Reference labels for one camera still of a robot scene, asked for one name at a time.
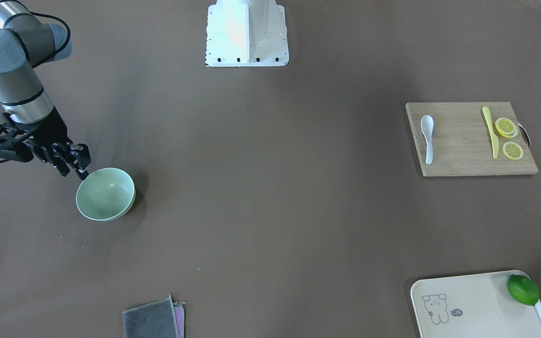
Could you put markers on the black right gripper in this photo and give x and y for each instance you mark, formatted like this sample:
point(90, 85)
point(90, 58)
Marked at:
point(52, 130)

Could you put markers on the light green bowl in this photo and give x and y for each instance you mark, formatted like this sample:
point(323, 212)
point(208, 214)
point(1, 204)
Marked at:
point(106, 194)

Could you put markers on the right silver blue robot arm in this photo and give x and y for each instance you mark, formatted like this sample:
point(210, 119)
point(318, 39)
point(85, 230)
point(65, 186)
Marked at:
point(26, 43)

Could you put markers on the white ceramic spoon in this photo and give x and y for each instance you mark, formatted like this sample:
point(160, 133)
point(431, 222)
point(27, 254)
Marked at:
point(427, 127)

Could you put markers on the lemon slice stack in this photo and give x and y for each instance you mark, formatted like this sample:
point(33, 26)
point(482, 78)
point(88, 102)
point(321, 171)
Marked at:
point(506, 127)

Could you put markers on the single lemon slice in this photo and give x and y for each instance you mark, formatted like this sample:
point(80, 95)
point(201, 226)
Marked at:
point(512, 151)

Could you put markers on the yellow plastic knife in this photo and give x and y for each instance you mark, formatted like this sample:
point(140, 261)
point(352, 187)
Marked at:
point(494, 140)

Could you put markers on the bamboo cutting board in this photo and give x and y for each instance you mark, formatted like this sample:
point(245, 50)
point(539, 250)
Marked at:
point(461, 140)

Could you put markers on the green lime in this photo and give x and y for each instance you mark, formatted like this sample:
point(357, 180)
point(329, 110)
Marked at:
point(523, 290)

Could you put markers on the grey folded cloth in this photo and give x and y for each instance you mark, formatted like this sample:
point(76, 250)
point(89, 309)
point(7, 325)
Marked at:
point(160, 319)

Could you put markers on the cream tray with bear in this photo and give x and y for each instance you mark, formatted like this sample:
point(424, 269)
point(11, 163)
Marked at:
point(473, 306)

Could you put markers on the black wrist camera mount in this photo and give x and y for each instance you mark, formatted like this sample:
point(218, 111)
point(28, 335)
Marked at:
point(12, 146)

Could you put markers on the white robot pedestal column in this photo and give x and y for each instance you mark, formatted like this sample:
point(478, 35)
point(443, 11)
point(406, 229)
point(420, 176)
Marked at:
point(246, 33)

